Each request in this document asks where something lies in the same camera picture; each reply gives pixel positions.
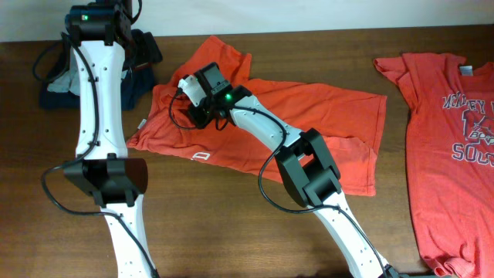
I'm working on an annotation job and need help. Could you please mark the light grey folded shirt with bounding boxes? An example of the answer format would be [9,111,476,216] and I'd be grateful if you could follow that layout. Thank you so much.
[46,57,128,97]

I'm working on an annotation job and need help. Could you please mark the dark navy folded garment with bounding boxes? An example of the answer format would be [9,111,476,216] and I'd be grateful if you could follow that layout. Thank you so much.
[39,46,156,110]

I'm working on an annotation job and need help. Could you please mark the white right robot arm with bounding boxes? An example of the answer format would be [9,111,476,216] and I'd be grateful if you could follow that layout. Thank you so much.
[178,63,395,277]

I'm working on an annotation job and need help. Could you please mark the red soccer t-shirt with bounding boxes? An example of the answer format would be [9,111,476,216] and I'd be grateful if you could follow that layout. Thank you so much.
[374,53,493,277]

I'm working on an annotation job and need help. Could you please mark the orange Fram t-shirt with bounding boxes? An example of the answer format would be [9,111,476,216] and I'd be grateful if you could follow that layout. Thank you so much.
[127,36,387,196]

